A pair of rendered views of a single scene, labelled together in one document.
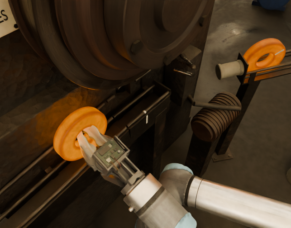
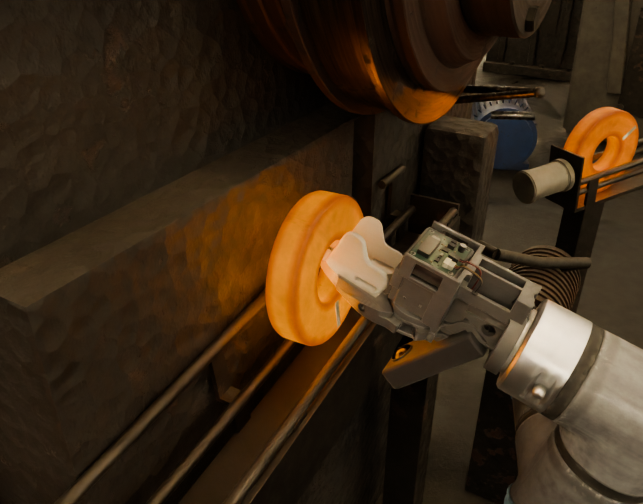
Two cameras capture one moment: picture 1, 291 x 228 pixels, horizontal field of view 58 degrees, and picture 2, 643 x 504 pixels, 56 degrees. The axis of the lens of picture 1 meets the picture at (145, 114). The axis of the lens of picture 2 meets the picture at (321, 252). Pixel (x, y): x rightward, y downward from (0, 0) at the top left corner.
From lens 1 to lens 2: 42 cm
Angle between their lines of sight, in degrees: 25
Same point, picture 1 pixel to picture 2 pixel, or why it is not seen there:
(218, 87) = not seen: hidden behind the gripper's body
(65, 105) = (278, 192)
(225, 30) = not seen: hidden behind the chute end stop
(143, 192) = (564, 326)
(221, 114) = (553, 281)
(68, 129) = (312, 222)
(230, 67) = (547, 171)
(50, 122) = (247, 230)
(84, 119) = (340, 207)
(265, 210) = not seen: outside the picture
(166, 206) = (636, 352)
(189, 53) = (477, 127)
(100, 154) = (425, 252)
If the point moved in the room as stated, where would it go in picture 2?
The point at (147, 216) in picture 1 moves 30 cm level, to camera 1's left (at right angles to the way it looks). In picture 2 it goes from (600, 388) to (212, 458)
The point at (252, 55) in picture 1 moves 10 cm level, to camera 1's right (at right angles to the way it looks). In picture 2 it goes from (585, 140) to (635, 136)
